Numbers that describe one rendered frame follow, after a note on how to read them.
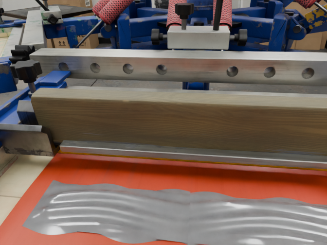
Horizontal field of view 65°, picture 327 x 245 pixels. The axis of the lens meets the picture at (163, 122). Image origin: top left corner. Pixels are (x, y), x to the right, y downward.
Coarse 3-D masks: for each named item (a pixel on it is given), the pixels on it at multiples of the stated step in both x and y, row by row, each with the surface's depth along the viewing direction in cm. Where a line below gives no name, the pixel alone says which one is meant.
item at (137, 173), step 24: (48, 168) 36; (72, 168) 36; (96, 168) 35; (120, 168) 35; (144, 168) 35; (168, 168) 35; (24, 216) 29; (0, 240) 26; (24, 240) 26; (48, 240) 26; (72, 240) 26; (96, 240) 26
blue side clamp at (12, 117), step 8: (40, 80) 49; (24, 88) 46; (16, 96) 43; (24, 96) 44; (8, 104) 41; (16, 104) 42; (0, 112) 39; (8, 112) 40; (16, 112) 40; (0, 120) 38; (8, 120) 38; (16, 120) 38; (0, 144) 34
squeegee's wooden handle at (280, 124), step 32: (32, 96) 32; (64, 96) 31; (96, 96) 31; (128, 96) 31; (160, 96) 30; (192, 96) 30; (224, 96) 30; (256, 96) 30; (64, 128) 33; (96, 128) 33; (128, 128) 32; (160, 128) 31; (192, 128) 31; (224, 128) 30; (256, 128) 30; (288, 128) 29; (320, 128) 29
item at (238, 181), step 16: (192, 176) 34; (208, 176) 34; (224, 176) 34; (240, 176) 33; (256, 176) 33; (272, 176) 33; (288, 176) 33; (304, 176) 33; (320, 176) 33; (224, 192) 31; (240, 192) 31; (256, 192) 31; (272, 192) 31; (288, 192) 31; (304, 192) 31; (320, 192) 31
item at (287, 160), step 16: (64, 144) 34; (80, 144) 34; (96, 144) 33; (112, 144) 33; (128, 144) 33; (208, 160) 32; (224, 160) 31; (240, 160) 31; (256, 160) 31; (272, 160) 30; (288, 160) 30; (304, 160) 30; (320, 160) 30
